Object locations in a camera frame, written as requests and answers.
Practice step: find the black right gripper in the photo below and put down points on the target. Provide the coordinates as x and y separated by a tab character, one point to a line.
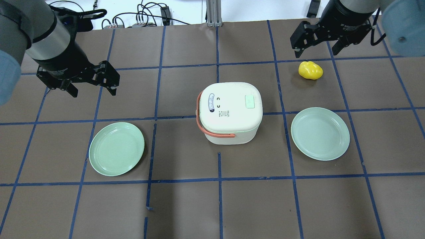
346	19

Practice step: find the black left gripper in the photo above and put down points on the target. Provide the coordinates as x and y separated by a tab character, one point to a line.
65	59

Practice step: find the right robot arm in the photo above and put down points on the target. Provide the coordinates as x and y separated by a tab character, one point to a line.
348	22

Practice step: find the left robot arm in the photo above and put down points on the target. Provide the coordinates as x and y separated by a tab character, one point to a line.
47	35

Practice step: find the white rice cooker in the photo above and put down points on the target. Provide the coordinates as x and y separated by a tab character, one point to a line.
229	113

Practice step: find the yellow bell pepper toy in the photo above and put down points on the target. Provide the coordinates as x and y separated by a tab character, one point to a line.
310	70

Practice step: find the left green plate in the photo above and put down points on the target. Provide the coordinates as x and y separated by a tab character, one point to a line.
116	149

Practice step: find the green plate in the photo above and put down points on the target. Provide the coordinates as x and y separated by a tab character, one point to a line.
320	134
116	149

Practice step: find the right green plate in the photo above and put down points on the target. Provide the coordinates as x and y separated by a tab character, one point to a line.
320	134

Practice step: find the black power adapter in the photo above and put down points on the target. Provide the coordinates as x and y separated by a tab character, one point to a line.
165	15

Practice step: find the aluminium frame post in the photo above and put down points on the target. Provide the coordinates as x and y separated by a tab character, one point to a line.
213	12

